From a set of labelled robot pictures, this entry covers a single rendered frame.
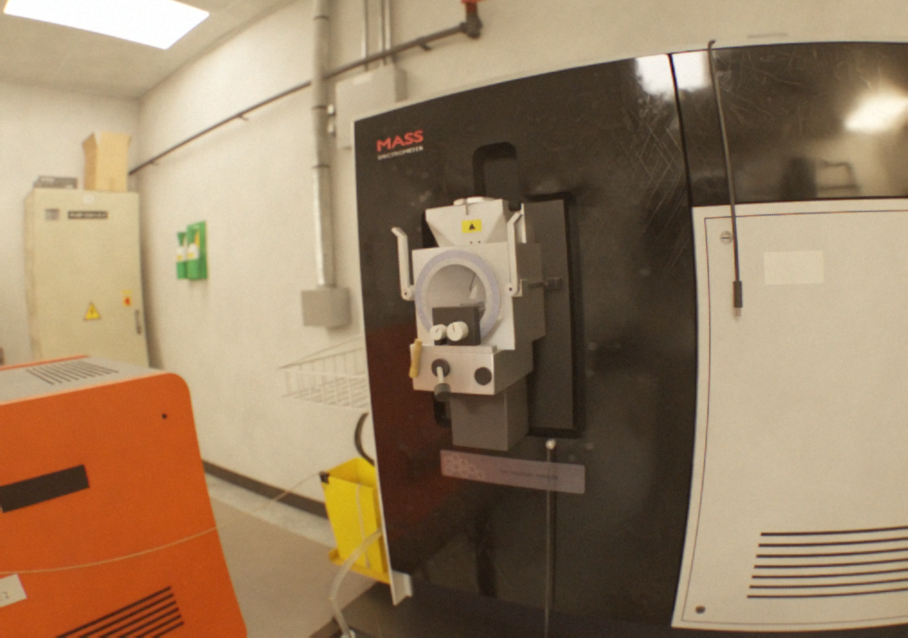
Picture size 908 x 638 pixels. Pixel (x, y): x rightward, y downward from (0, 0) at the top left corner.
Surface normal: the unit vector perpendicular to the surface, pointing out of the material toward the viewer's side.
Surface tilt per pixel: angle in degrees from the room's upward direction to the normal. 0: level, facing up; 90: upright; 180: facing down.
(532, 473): 90
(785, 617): 90
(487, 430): 90
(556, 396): 90
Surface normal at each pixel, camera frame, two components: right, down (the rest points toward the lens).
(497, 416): -0.48, 0.07
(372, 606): -0.06, -1.00
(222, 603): 0.88, -0.04
